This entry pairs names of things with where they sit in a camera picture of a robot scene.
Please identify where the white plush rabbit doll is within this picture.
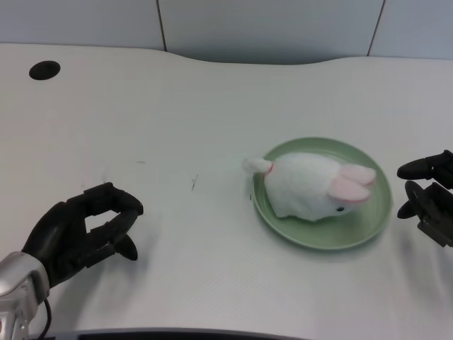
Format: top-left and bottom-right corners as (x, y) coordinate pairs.
(242, 151), (377, 222)

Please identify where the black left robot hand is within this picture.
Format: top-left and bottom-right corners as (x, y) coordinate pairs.
(21, 181), (144, 288)

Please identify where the black table cable grommet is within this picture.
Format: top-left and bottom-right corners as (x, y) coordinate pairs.
(28, 60), (62, 81)

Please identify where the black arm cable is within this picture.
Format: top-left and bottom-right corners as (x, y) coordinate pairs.
(39, 299), (53, 339)

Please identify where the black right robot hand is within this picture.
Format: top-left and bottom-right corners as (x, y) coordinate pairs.
(396, 149), (453, 249)

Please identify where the green round plate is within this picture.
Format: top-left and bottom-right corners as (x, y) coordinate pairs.
(251, 137), (395, 252)

